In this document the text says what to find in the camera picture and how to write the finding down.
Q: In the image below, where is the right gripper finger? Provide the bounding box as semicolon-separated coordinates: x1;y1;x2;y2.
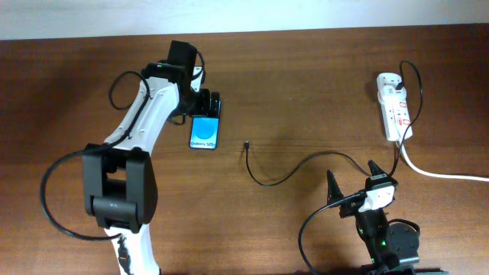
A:
326;170;345;204
368;160;387;177

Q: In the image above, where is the black USB charging cable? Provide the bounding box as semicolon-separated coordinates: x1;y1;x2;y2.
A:
244;60;424;187

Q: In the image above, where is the blue Galaxy smartphone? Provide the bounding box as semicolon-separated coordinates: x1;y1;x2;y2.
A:
189;101;222;150

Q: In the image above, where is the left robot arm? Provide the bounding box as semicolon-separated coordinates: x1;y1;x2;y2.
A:
82;40;221;274

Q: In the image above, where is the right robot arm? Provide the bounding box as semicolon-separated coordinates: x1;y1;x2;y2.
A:
327;160;420;274

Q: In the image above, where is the white USB charger plug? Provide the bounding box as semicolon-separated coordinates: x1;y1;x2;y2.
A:
377;85;406;105

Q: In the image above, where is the white power strip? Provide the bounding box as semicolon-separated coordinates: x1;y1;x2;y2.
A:
377;73;413;143

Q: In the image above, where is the white power strip cord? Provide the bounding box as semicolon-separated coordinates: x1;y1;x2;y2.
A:
395;140;489;183

